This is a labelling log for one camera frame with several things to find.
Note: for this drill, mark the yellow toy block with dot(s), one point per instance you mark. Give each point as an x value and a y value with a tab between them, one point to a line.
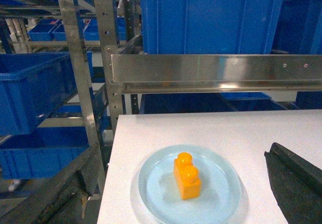
186	176

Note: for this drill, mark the blue bin lower left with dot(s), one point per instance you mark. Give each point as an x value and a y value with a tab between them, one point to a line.
43	153

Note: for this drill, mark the stainless steel shelf rail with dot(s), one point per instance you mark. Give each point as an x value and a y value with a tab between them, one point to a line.
183	73

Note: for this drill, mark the steel rack upright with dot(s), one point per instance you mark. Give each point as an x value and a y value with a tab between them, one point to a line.
76	44

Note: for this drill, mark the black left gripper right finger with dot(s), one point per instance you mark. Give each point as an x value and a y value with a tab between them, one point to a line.
295	183

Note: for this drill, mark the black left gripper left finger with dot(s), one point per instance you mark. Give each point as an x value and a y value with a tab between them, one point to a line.
63	198

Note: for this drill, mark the light blue plate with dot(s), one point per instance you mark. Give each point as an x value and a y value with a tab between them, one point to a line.
220	187

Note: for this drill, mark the large blue bin behind rail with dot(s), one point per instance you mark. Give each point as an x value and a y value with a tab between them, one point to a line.
209	26

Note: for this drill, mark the blue bin left shelf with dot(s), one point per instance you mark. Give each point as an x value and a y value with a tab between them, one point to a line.
33	85

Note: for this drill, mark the blue bin right of rail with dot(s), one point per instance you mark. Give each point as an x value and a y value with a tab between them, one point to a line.
299	27

